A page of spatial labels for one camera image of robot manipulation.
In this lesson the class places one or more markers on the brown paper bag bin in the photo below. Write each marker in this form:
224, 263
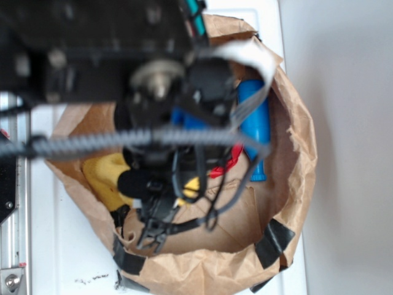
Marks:
222, 261

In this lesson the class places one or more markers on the aluminium frame rail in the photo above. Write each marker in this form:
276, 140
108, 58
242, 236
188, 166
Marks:
15, 231

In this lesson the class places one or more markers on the black tape strip right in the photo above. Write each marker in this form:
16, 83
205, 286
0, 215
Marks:
275, 239

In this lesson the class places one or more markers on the black tape strip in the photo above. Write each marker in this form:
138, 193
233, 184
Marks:
275, 239
130, 263

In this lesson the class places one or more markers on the black tape strip lower left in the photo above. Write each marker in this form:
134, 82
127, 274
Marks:
130, 263

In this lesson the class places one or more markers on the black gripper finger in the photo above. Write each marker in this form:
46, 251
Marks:
157, 214

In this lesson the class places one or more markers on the yellow microfiber cloth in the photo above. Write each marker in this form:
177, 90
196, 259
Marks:
102, 174

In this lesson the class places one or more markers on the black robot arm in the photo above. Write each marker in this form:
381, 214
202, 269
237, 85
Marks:
56, 52

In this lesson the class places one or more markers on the blue plastic bottle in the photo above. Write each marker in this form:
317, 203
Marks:
257, 124

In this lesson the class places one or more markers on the black mounting bracket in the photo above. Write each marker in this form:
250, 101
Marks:
8, 175

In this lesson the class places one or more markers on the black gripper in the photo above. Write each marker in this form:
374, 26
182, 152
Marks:
167, 94

